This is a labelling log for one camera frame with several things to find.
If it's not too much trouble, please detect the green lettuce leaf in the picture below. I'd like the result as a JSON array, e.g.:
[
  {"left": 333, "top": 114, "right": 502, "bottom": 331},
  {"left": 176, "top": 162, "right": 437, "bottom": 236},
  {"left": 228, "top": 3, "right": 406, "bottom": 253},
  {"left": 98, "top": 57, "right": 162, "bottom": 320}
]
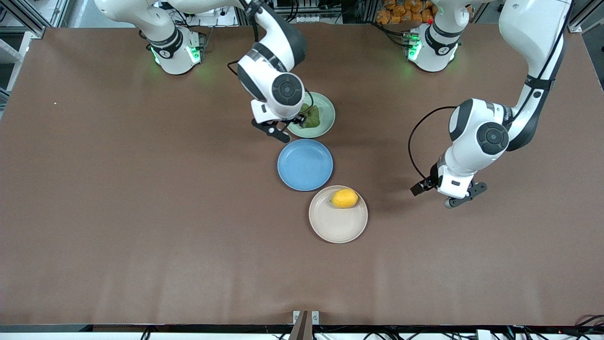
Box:
[{"left": 300, "top": 104, "right": 322, "bottom": 129}]

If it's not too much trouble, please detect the beige plate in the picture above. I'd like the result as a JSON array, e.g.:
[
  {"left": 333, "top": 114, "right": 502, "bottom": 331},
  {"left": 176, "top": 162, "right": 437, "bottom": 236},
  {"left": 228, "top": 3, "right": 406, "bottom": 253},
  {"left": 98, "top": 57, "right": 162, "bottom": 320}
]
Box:
[{"left": 309, "top": 185, "right": 369, "bottom": 244}]

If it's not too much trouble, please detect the yellow lemon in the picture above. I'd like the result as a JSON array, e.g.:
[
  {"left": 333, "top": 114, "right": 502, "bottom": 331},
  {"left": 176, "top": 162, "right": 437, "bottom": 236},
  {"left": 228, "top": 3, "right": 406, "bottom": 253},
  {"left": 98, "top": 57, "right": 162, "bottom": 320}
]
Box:
[{"left": 331, "top": 188, "right": 360, "bottom": 209}]

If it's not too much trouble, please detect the blue plate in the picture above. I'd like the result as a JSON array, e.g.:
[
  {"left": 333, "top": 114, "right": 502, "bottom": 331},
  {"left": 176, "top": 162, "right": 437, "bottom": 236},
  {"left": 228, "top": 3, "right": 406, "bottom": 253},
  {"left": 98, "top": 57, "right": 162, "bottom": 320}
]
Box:
[{"left": 277, "top": 138, "right": 334, "bottom": 192}]

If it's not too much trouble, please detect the aluminium frame corner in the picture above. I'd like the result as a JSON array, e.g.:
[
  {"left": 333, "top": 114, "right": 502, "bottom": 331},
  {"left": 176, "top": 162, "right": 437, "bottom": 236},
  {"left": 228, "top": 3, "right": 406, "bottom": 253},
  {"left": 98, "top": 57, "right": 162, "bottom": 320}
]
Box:
[
  {"left": 565, "top": 0, "right": 604, "bottom": 34},
  {"left": 0, "top": 0, "right": 46, "bottom": 39}
]

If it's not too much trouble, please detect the pile of orange packets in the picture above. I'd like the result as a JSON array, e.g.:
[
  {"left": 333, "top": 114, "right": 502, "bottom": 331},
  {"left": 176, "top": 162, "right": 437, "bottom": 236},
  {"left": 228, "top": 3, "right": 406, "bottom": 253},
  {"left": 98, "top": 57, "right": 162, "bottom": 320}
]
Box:
[{"left": 376, "top": 0, "right": 437, "bottom": 25}]

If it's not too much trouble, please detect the pale green plate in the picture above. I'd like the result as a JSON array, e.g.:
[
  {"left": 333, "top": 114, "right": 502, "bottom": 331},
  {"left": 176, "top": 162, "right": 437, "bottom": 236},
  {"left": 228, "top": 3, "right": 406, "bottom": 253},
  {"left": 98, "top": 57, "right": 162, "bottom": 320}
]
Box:
[{"left": 285, "top": 92, "right": 336, "bottom": 139}]

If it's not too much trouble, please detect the black table edge rail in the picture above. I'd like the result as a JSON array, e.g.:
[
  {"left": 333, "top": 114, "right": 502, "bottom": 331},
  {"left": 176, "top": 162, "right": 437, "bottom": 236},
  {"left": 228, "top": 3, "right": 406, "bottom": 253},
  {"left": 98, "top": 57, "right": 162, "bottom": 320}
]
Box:
[{"left": 0, "top": 324, "right": 604, "bottom": 334}]

